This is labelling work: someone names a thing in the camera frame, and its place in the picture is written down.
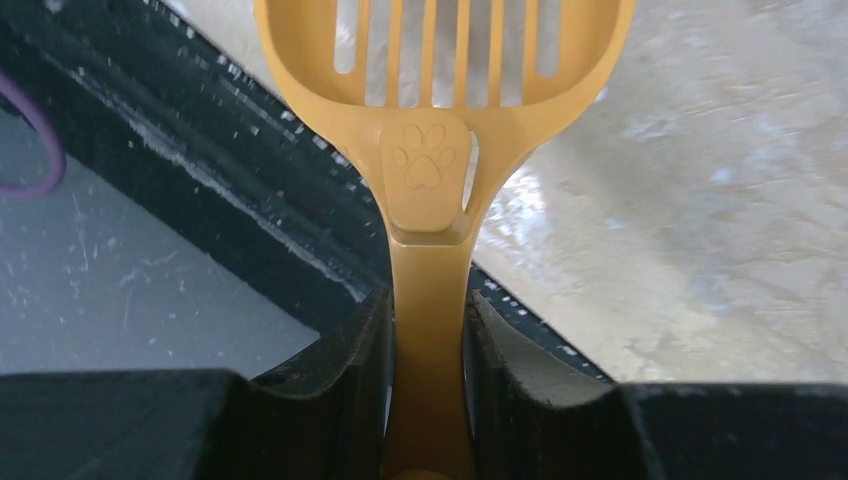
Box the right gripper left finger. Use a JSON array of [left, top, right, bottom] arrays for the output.
[[1, 289, 392, 479]]

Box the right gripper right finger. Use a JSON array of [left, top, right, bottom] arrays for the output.
[[466, 292, 847, 479]]

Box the yellow slotted scoop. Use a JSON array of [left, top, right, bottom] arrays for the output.
[[253, 1, 636, 479]]

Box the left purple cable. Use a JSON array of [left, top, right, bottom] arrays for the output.
[[0, 69, 68, 200]]

